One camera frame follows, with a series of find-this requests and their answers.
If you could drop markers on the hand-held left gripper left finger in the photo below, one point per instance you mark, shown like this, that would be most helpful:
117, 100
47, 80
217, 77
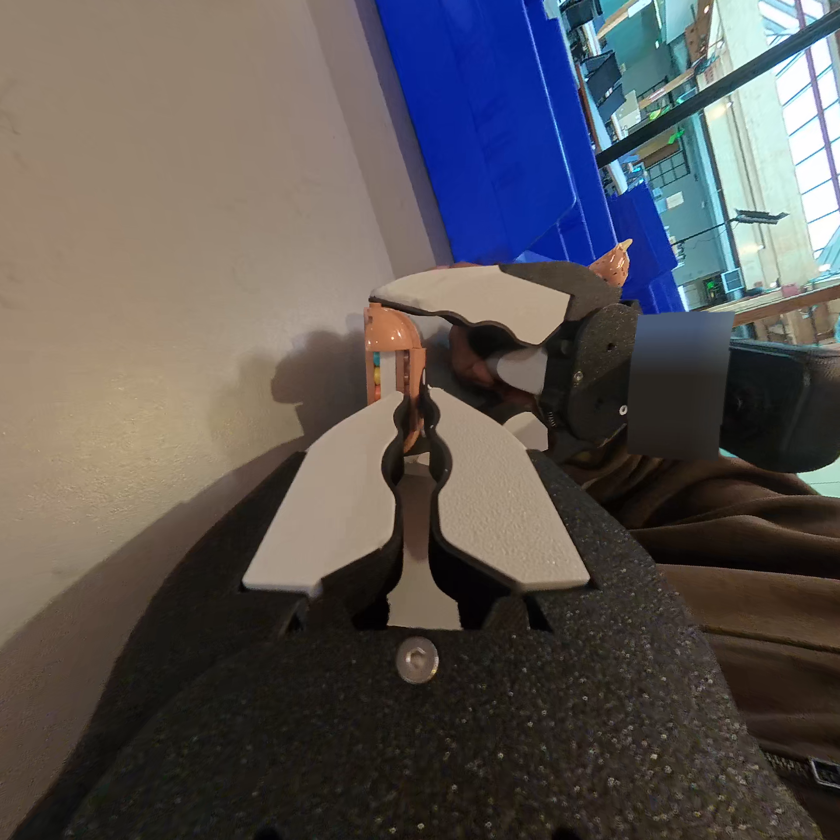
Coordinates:
328, 519

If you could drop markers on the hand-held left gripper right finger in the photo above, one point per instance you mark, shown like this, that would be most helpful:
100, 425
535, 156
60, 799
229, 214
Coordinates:
512, 512

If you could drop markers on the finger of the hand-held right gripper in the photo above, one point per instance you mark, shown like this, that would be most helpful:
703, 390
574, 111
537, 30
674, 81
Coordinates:
525, 431
473, 295

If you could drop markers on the brown lego assembly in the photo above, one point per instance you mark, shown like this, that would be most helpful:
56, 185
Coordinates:
390, 348

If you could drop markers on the large blue plastic bin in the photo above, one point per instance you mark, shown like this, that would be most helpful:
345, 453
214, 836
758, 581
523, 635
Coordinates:
499, 118

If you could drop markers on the tan and orange lego model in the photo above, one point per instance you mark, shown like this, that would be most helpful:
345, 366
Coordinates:
610, 263

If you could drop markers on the stacked blue plastic bins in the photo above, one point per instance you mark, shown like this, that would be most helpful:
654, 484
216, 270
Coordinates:
643, 243

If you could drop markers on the brown hooded jacket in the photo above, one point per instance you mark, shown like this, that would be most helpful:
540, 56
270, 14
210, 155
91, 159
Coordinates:
748, 578

